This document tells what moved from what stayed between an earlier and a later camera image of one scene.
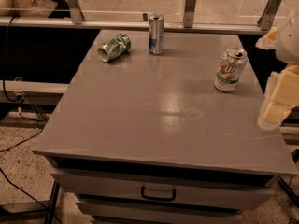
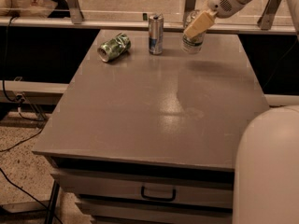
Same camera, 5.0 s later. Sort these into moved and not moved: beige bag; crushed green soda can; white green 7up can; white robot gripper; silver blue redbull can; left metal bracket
Moved: white robot gripper; white green 7up can
Not moved: silver blue redbull can; crushed green soda can; beige bag; left metal bracket
